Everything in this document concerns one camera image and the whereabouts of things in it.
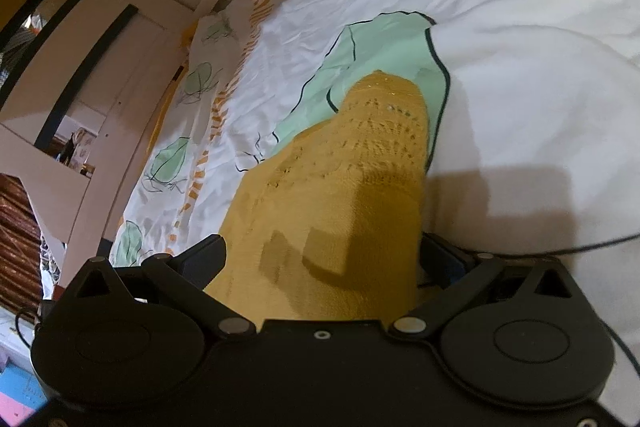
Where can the brown woven basket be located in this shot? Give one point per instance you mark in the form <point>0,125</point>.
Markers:
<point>17,237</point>

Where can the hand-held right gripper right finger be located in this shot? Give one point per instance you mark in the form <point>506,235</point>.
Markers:
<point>447,264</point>

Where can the pale wooden bed frame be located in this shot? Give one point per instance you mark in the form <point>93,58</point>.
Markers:
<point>140,57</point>

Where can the colourful household clutter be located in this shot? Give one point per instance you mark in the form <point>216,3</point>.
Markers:
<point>75,152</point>

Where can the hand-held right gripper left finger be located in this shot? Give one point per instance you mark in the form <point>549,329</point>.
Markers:
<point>202,259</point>

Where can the yellow knitted garment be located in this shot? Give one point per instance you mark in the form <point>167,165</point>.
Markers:
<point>320,207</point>

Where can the white printed duvet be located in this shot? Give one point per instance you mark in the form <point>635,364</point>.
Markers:
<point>500,7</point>

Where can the blue box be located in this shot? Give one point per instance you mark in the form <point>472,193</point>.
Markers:
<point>20,384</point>

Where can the pink box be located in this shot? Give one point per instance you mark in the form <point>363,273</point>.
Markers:
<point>12,409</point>

